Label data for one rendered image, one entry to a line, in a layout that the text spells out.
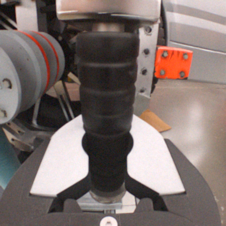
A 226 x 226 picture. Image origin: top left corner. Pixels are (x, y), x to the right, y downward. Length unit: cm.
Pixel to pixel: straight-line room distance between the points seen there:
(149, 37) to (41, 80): 22
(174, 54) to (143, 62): 7
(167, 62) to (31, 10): 31
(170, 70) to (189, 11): 36
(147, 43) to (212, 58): 46
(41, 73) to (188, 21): 55
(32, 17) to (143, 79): 27
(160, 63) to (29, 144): 43
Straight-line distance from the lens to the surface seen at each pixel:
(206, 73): 71
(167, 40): 59
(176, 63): 33
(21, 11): 35
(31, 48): 22
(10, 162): 40
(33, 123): 53
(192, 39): 64
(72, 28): 67
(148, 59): 30
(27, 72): 20
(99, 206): 81
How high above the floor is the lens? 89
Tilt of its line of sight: 30 degrees down
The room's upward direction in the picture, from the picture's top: 2 degrees clockwise
